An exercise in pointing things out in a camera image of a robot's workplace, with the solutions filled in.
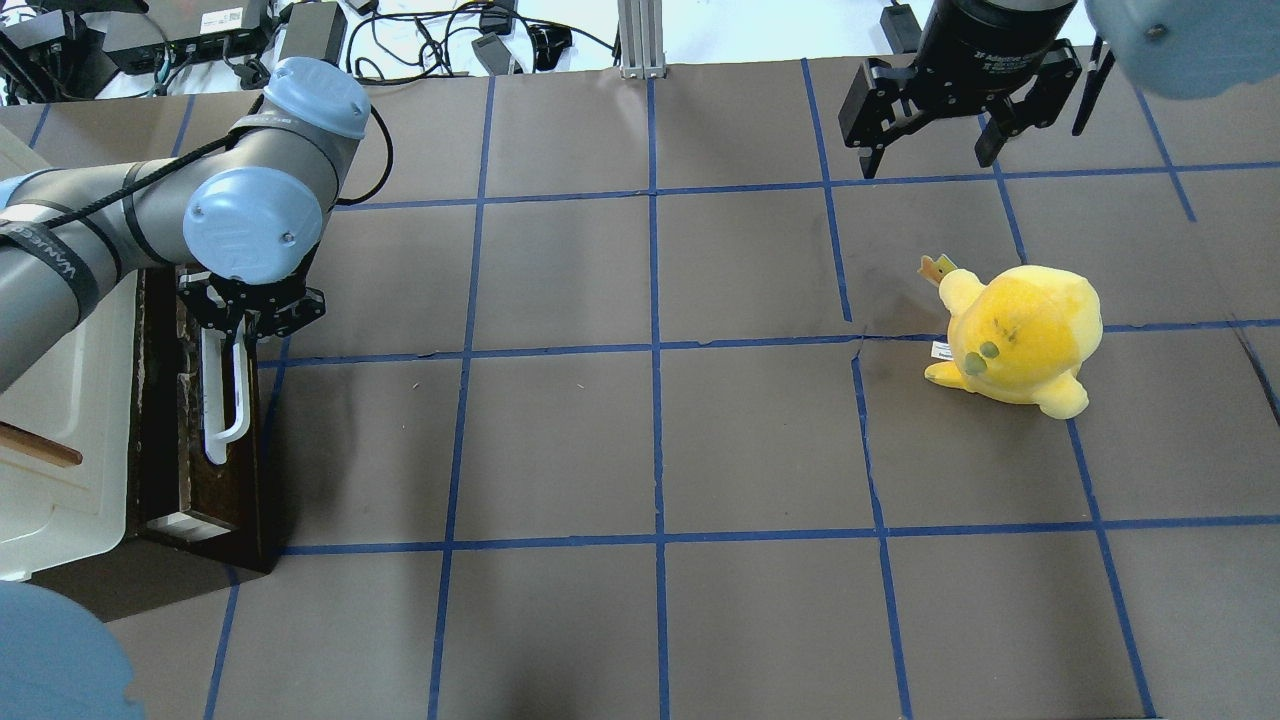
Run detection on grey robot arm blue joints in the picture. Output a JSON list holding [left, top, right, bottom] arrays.
[[0, 56, 372, 391]]

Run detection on white plastic storage box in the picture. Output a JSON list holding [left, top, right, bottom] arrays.
[[1, 167, 137, 582]]

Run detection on aluminium frame post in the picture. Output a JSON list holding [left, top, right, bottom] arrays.
[[617, 0, 667, 79]]

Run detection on brown paper table mat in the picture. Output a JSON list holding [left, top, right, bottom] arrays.
[[0, 45, 1280, 720]]

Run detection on yellow plush duck toy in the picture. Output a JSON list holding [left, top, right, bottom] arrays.
[[919, 255, 1103, 420]]

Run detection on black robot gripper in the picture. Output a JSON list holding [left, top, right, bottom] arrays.
[[178, 272, 326, 354]]

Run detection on black power adapter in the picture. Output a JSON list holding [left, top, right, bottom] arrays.
[[276, 1, 347, 67]]

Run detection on white drawer handle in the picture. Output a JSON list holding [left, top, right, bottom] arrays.
[[198, 336, 253, 466]]

